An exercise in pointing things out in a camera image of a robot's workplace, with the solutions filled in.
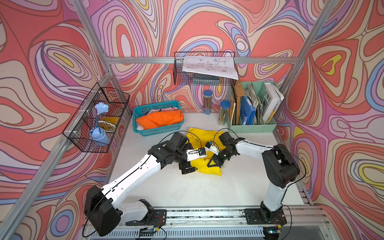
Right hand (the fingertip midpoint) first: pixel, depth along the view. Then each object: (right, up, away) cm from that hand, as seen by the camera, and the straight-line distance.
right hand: (211, 167), depth 88 cm
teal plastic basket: (-53, +35, +23) cm, 68 cm away
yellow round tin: (-52, +26, -18) cm, 60 cm away
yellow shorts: (-7, +17, +11) cm, 21 cm away
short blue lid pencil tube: (+12, +30, +20) cm, 38 cm away
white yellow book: (+40, +42, +6) cm, 59 cm away
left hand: (-10, +8, -13) cm, 18 cm away
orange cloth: (-35, +29, +12) cm, 47 cm away
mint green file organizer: (+43, +24, +16) cm, 52 cm away
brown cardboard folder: (+16, +45, -1) cm, 48 cm away
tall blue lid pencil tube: (-1, +43, +23) cm, 49 cm away
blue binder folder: (+25, +35, +8) cm, 43 cm away
